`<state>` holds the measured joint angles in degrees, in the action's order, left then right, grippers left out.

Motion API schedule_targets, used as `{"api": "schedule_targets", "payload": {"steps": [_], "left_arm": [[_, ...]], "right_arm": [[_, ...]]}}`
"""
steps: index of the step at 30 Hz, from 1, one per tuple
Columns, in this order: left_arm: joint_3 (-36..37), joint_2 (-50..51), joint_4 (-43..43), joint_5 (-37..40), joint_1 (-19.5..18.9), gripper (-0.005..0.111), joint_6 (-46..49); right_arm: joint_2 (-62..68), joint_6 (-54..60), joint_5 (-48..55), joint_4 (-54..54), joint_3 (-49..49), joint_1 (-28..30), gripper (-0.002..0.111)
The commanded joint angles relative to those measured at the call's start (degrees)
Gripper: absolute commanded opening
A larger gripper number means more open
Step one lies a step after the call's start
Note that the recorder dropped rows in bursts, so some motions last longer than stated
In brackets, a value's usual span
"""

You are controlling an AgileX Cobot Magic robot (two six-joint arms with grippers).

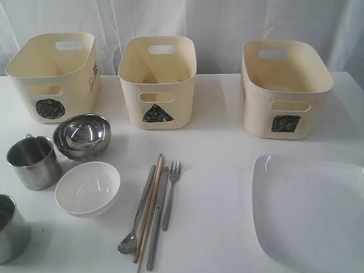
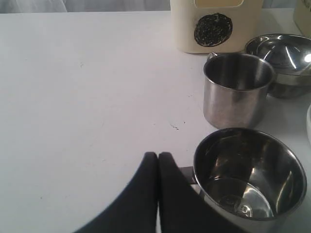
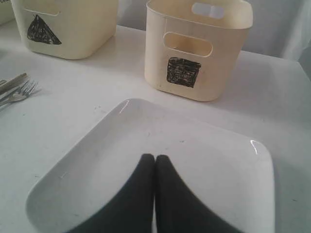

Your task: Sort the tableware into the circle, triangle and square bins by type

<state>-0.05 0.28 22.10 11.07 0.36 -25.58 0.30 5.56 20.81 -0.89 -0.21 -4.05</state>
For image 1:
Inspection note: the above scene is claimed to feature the steel fork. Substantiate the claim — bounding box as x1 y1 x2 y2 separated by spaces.
162 160 181 231

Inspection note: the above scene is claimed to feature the steel table knife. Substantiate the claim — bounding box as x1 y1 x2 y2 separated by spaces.
146 167 169 271

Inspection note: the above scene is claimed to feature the white ceramic bowl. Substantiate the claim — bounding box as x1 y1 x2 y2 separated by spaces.
55 162 121 218

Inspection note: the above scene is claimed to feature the long steel spoon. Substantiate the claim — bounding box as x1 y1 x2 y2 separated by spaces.
117 165 156 255

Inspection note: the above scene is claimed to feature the steel mug with handle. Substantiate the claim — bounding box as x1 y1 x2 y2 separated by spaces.
6 133 61 191

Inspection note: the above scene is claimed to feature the steel cup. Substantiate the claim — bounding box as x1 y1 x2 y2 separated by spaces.
1 194 31 264

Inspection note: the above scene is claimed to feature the cream bin with triangle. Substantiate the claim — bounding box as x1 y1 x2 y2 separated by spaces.
118 36 197 130

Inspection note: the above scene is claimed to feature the cream bin with square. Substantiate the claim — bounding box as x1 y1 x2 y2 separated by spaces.
241 40 334 140

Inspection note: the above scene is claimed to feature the cream bin with circle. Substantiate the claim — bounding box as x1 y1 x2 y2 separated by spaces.
5 32 100 123

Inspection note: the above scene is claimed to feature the white square plate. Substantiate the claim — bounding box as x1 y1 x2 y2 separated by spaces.
251 155 363 272

